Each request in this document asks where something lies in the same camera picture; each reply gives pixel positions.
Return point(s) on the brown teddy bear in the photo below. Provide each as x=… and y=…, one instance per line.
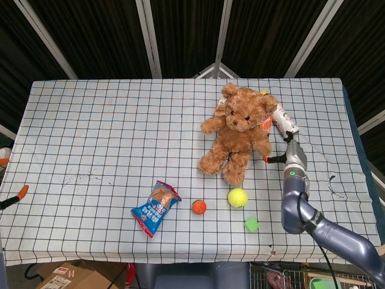
x=237, y=135

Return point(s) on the black thread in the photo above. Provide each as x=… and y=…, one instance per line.
x=334, y=189

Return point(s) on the white frame beam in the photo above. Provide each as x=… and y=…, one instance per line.
x=223, y=30
x=312, y=39
x=45, y=39
x=149, y=39

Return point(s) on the green label bottle orange cap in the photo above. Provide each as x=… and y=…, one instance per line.
x=265, y=93

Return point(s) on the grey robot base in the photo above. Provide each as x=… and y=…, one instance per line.
x=186, y=275

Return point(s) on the cardboard box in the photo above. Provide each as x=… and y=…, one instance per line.
x=78, y=275

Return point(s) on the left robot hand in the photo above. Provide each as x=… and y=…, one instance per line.
x=13, y=198

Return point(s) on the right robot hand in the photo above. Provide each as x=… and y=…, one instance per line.
x=296, y=153

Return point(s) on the checked tablecloth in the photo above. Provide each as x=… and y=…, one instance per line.
x=120, y=135

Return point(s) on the green cube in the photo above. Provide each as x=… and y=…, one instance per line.
x=251, y=225

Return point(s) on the blue snack bag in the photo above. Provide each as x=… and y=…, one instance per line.
x=153, y=209

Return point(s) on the white can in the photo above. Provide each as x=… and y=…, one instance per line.
x=284, y=119

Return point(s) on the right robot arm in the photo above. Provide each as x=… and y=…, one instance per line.
x=312, y=216

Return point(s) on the white rounded object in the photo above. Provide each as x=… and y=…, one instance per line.
x=4, y=152

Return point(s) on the brown white snack packet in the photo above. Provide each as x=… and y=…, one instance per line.
x=220, y=110

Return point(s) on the yellow tennis ball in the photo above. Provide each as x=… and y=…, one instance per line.
x=238, y=198

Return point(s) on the small orange ball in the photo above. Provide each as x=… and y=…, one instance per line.
x=199, y=207

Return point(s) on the green item in basket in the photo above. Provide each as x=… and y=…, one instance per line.
x=322, y=283

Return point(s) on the white triangular frame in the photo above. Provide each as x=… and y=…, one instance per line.
x=228, y=71

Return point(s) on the wooden stick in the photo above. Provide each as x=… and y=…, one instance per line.
x=349, y=280

